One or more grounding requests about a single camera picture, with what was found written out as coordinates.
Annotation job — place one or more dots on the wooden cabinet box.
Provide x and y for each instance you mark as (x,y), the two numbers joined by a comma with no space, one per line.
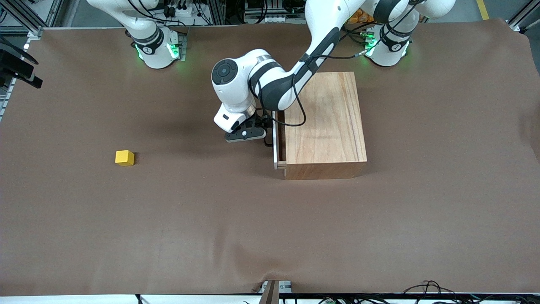
(333,126)

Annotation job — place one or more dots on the brown table cover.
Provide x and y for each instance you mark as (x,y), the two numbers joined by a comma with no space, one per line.
(270,219)

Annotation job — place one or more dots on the white perforated side rail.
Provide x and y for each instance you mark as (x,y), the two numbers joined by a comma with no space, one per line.
(4,105)

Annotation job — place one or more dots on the metal table edge bracket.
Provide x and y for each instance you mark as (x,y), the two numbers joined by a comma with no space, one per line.
(270,293)

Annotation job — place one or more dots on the orange lumpy pile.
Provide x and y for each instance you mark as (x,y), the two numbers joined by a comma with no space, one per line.
(362,17)

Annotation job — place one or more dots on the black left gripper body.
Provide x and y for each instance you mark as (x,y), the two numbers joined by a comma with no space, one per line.
(260,121)

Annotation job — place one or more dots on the aluminium frame profile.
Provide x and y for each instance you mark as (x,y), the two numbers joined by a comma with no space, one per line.
(518,21)
(216,12)
(33,30)

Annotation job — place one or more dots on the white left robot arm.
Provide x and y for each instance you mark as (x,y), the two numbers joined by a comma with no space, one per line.
(236,95)

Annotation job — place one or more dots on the yellow wooden block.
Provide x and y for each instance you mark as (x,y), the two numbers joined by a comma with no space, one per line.
(124,158)

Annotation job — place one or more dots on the white power strip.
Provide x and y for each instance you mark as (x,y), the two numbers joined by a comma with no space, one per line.
(181,9)

